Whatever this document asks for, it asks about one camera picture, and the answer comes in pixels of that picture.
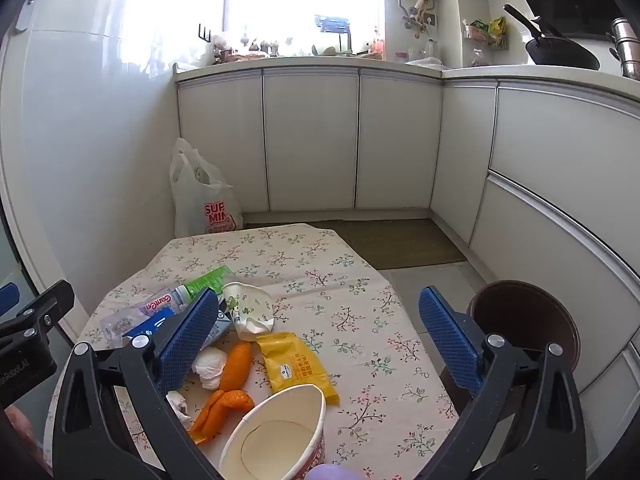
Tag black wok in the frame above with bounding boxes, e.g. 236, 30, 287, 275
502, 4, 601, 71

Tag white plastic shopping bag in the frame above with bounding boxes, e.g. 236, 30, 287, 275
169, 137, 245, 238

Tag white kitchen countertop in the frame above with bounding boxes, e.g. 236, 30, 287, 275
172, 55, 640, 93

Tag green wrapper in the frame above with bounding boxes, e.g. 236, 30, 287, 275
185, 265, 236, 296

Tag orange peel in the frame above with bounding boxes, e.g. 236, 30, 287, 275
189, 389, 255, 446
219, 341, 252, 392

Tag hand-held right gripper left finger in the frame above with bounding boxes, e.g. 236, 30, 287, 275
51, 287, 223, 480

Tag dark brown floor mat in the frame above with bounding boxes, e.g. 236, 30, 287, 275
340, 218, 468, 271

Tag white kitchen base cabinet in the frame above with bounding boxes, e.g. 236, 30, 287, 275
175, 67, 443, 213
430, 77, 640, 471

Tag blue rack on black stand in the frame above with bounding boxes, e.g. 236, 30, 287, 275
315, 14, 353, 56

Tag light brown floor mat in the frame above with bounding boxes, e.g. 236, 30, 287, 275
242, 219, 351, 233

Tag bright window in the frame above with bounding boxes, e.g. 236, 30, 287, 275
125, 0, 386, 56

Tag crumpled white tissue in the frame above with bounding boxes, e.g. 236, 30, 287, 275
191, 347, 228, 391
166, 390, 193, 431

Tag flat yellow snack packet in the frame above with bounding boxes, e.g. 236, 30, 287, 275
256, 331, 341, 406

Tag stainless steel pot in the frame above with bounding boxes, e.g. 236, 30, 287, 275
609, 17, 640, 81

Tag water heater pipes and valves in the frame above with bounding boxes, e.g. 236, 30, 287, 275
397, 0, 441, 41

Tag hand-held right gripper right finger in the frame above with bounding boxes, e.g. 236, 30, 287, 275
415, 286, 588, 480

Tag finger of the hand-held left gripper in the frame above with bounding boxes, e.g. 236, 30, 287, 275
0, 282, 20, 314
0, 280, 75, 356

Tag floral tablecloth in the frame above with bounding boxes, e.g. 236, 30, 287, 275
42, 223, 463, 480

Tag light blue drink carton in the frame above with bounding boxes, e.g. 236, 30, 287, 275
200, 305, 237, 352

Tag purple round object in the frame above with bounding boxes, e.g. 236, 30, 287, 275
305, 464, 361, 480

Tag clear plastic bottle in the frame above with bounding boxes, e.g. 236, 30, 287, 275
100, 284, 193, 348

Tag red instant noodle cup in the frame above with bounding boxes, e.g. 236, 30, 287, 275
219, 384, 327, 480

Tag brown round waste bin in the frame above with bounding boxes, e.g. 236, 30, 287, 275
466, 280, 582, 376

